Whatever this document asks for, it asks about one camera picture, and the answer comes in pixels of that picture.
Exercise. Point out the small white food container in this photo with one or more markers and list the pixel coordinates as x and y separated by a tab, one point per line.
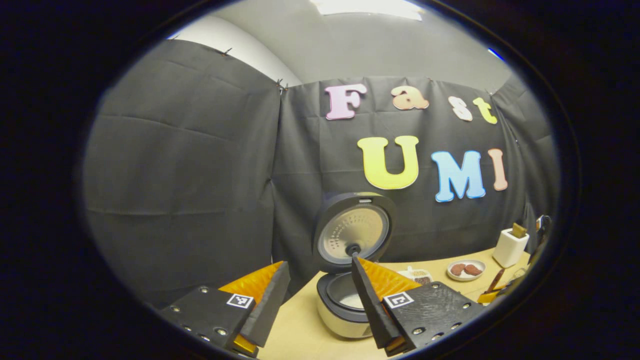
417	277

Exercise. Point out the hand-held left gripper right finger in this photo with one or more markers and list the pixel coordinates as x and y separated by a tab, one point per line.
372	310

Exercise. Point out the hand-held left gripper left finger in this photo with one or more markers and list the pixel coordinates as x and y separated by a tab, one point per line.
267	310

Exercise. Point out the dark wooden spoon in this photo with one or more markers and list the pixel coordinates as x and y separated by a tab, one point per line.
496	281

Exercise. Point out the white toaster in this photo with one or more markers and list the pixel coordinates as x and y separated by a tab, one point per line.
509	250

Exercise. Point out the dark grey rice cooker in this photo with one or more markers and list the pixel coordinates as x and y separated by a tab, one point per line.
355	230

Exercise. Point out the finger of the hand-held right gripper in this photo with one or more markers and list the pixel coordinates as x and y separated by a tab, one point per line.
489	297

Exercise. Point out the white rice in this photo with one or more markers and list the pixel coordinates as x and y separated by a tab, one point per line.
353	302

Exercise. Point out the small white plate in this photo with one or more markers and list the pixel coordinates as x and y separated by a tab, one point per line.
466	278

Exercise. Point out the red meat piece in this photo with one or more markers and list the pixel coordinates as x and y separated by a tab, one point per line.
473	270
457	270

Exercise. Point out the black backdrop cloth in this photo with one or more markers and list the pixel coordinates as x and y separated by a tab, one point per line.
175	175

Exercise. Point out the brown toast slice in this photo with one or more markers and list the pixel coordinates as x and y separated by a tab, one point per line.
519	230

